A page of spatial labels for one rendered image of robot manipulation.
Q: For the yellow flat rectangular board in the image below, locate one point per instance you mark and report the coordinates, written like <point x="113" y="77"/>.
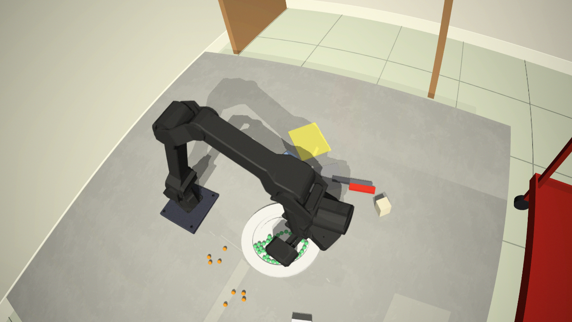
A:
<point x="309" y="141"/>

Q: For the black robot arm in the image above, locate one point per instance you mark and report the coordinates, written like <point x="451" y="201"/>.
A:
<point x="286" y="178"/>

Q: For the light blue cube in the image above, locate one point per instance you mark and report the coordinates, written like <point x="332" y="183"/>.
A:
<point x="289" y="153"/>

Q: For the white round board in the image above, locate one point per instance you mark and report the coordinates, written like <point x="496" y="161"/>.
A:
<point x="269" y="221"/>

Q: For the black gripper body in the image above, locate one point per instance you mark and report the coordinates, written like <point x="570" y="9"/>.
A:
<point x="283" y="251"/>

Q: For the cream cube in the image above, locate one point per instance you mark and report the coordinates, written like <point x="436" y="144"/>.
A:
<point x="382" y="206"/>

